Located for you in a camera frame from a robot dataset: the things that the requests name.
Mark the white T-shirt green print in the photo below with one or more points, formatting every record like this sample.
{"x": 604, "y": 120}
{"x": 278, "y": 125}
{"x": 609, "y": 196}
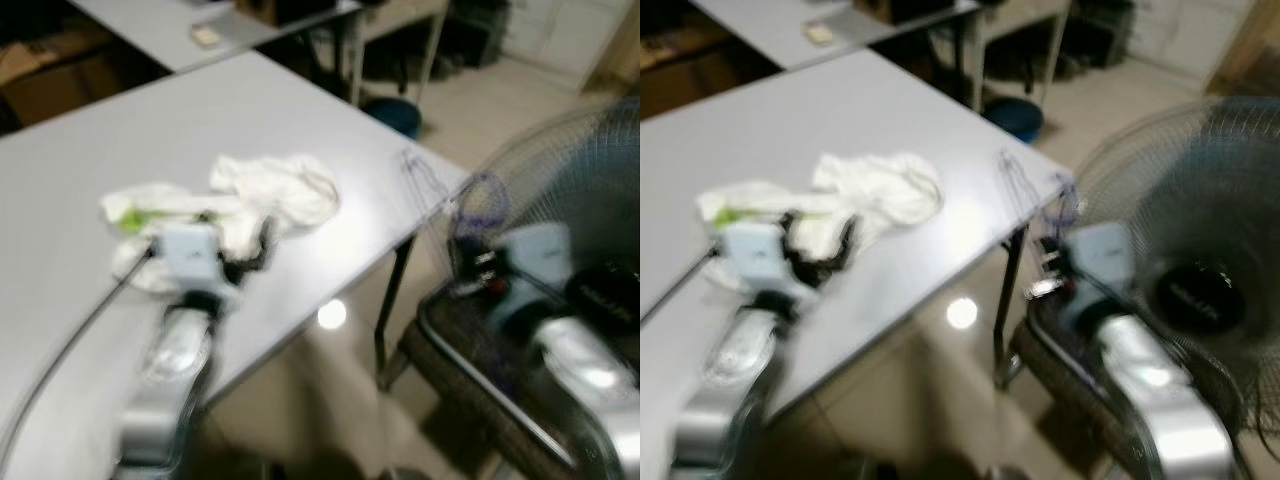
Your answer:
{"x": 885, "y": 190}
{"x": 280, "y": 190}

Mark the white drawer cabinet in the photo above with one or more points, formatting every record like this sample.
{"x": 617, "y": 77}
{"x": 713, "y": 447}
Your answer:
{"x": 1190, "y": 30}
{"x": 560, "y": 35}

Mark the small beige item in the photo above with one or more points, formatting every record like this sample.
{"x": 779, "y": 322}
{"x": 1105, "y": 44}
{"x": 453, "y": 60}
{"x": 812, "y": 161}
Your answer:
{"x": 819, "y": 34}
{"x": 206, "y": 36}

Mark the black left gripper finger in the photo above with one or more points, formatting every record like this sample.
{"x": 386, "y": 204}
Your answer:
{"x": 265, "y": 245}
{"x": 789, "y": 225}
{"x": 850, "y": 245}
{"x": 205, "y": 219}

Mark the blue round bin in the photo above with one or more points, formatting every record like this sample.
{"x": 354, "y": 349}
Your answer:
{"x": 392, "y": 115}
{"x": 1015, "y": 118}

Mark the white table black legs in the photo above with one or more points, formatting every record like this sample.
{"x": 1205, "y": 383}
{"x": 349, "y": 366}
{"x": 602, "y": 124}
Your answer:
{"x": 150, "y": 25}
{"x": 770, "y": 20}
{"x": 720, "y": 140}
{"x": 60, "y": 180}

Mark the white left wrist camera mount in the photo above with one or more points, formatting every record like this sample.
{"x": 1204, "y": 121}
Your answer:
{"x": 188, "y": 255}
{"x": 752, "y": 255}

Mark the black standing fan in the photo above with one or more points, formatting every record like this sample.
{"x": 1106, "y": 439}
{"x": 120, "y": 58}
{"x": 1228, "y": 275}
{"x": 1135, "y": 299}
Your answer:
{"x": 600, "y": 180}
{"x": 1200, "y": 290}

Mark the purple plastic hanger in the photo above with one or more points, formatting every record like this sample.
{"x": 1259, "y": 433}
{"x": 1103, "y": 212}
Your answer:
{"x": 1068, "y": 195}
{"x": 485, "y": 177}

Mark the brown cardboard box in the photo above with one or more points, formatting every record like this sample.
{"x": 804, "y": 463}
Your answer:
{"x": 50, "y": 90}
{"x": 680, "y": 85}

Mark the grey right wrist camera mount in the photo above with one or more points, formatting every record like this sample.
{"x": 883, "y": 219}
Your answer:
{"x": 1100, "y": 265}
{"x": 535, "y": 265}

